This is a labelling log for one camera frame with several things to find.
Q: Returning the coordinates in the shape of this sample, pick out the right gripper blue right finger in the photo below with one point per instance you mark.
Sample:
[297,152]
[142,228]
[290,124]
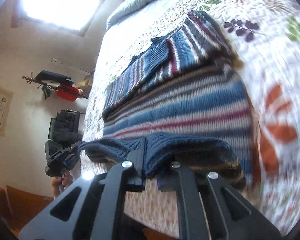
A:
[168,182]

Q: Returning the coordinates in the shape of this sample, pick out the framed wall picture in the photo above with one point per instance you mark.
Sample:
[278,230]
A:
[0,111]

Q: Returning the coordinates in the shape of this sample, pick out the wooden coat rack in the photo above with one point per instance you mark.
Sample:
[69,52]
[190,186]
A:
[48,87]

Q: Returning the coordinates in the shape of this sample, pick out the dark garment on rack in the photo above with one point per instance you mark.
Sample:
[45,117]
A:
[45,75]

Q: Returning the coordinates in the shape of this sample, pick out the striped knitted sweater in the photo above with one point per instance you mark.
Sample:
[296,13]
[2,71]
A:
[180,99]

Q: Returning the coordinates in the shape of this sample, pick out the person left hand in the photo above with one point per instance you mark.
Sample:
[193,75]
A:
[61,183]

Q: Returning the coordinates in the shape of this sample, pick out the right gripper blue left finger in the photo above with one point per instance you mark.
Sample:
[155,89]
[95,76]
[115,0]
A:
[136,180]

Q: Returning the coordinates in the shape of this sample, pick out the red garment on rack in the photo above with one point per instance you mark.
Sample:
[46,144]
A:
[69,93]

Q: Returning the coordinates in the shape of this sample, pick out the floral white quilt bedspread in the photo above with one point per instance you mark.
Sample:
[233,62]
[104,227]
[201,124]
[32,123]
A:
[264,36]

